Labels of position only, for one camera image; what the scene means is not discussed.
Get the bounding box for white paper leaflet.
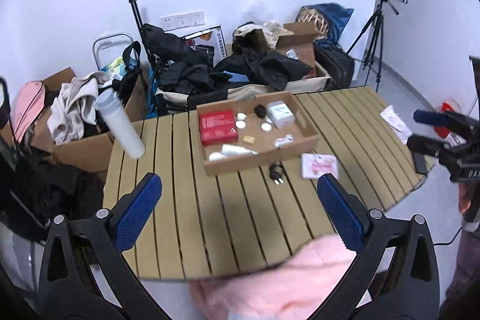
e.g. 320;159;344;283
379;105;404;131

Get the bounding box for wicker basket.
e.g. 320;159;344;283
296;6;331;40

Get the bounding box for black tote bag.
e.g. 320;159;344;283
101;40;151;121

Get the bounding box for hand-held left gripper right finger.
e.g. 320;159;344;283
316;173;440;320

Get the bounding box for black plug with cable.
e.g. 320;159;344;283
269;162;286;186

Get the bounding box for black clothes pile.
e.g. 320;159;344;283
159;61;234;96

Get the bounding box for tan slatted folding table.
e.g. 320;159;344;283
103;85;436;282

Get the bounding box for shallow cardboard tray box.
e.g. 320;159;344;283
195;91;321;177

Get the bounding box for white wall socket strip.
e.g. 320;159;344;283
160;10;206;31

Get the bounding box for pink backpack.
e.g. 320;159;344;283
9;80;47;143

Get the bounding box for black cable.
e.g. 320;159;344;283
430;226;466;246

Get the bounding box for white metal frame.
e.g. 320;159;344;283
92;31;134;72

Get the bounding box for white spray bottle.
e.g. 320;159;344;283
221;143;260;157

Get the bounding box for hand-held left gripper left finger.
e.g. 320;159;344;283
37;172;163;320

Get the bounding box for white plastic bag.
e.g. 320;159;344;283
234;0;296;48

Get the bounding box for black fabric trolley bag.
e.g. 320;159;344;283
140;22;213;70

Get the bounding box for black smartphone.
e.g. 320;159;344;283
412;153;428;175

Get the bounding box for printed product box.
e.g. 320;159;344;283
183;24;226;68

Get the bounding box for pink patterned pouch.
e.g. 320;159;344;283
301;153;340;180

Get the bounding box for black trolley handle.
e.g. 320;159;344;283
119;0;157;81

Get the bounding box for pink cloth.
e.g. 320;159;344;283
187;234;361;320

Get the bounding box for white square box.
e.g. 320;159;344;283
266;100;296;129

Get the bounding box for red rectangular box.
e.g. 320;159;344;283
198;109;240;147

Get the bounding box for large cardboard box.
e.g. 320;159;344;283
0;67;151;175

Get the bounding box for open cardboard box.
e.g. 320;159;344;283
254;21;327;79

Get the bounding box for person's right forearm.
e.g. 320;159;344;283
438;181;480;320

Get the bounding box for pink printed packet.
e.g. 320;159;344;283
392;123;413;145

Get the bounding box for black jacket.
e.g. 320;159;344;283
215;38;313;91

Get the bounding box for red plastic container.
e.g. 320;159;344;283
436;101;466;147

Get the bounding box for black suitcase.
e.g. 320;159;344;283
314;44;355;89

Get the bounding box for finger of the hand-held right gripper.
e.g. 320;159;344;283
413;109;451;127
406;134;451;160

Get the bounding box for blue cushion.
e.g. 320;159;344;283
313;2;355;51

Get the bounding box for beige clothes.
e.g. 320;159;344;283
47;74;112;145

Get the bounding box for white thermos bottle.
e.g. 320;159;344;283
95;87;146;159

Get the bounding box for black tripod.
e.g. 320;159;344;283
346;1;400;93

